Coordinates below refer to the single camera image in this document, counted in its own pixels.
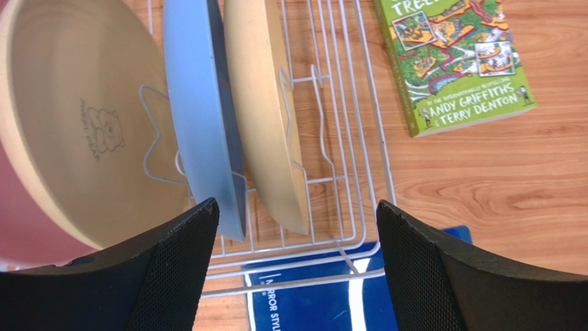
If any green treehouse book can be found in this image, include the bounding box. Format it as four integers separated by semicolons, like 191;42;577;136
374;0;536;137

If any blue folder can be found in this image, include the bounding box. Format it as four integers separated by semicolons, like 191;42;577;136
242;225;473;331

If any tan plate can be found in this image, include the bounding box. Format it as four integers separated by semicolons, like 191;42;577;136
1;1;188;249

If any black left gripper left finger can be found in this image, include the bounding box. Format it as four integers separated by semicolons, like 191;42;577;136
1;198;220;330

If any blue plate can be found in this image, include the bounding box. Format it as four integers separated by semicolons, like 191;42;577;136
163;0;246;241

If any white wire dish rack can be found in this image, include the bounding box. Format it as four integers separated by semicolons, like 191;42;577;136
137;0;398;299

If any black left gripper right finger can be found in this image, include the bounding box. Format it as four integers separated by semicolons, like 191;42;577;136
376;200;587;330

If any pink plate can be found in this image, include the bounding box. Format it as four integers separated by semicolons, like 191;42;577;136
1;149;96;268

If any yellow plate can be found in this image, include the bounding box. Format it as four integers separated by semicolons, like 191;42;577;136
224;1;309;234

